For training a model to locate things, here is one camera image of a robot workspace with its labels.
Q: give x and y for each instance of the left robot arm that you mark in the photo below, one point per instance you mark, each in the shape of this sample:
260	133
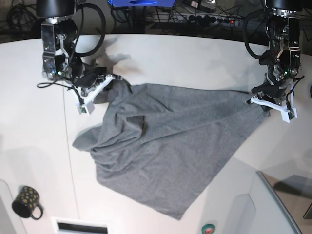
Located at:
283	55

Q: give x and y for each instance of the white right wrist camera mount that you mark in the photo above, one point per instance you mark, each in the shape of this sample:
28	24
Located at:
86	103

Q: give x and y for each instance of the blue box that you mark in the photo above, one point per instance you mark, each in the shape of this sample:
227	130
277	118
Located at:
141	3

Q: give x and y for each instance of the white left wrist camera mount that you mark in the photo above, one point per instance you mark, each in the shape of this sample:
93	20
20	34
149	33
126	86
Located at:
287	111

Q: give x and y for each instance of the black mug with yellow dots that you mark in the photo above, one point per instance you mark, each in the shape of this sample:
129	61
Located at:
26	202

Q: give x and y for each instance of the white slotted panel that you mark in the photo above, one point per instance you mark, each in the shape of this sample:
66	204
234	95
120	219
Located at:
79	226

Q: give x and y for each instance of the grey t-shirt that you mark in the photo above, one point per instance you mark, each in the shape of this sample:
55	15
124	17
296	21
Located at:
161	146

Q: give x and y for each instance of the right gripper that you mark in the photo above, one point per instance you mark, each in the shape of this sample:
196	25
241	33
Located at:
90	79

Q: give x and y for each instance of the black power strip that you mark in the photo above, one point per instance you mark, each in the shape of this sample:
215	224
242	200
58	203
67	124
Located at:
207	20

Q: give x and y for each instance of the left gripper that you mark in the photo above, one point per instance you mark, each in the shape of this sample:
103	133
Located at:
275	94

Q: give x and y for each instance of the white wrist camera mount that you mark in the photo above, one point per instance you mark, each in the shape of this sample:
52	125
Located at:
287	111
86	103

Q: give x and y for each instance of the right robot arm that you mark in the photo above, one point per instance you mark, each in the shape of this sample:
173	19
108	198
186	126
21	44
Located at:
60	34

